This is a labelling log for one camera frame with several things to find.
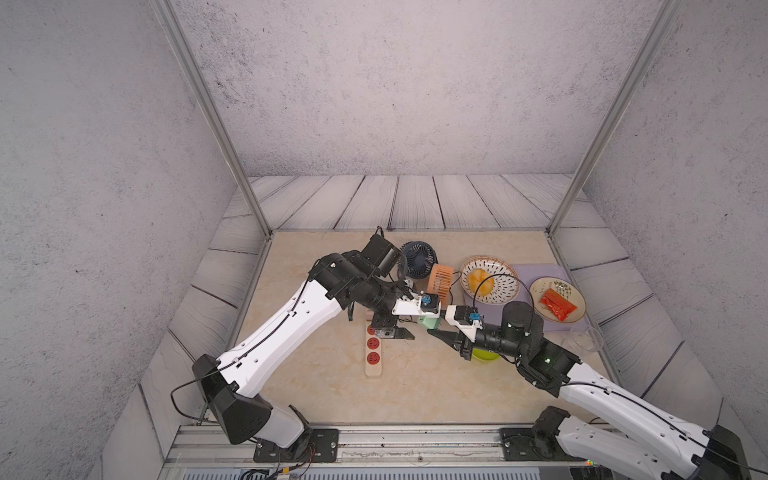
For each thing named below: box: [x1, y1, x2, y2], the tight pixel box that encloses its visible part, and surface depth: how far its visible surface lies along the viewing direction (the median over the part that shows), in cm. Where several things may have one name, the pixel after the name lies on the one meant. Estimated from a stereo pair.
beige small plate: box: [531, 276, 587, 324], surface depth 101 cm
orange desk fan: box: [428, 263, 455, 310], surface depth 93 cm
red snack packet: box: [540, 288, 578, 321], surface depth 98 cm
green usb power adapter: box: [418, 316, 442, 330], surface depth 67 cm
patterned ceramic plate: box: [460, 255, 520, 306], surface depth 107 cm
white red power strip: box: [365, 319, 383, 377], surface depth 88 cm
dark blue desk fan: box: [400, 241, 439, 293], surface depth 104 cm
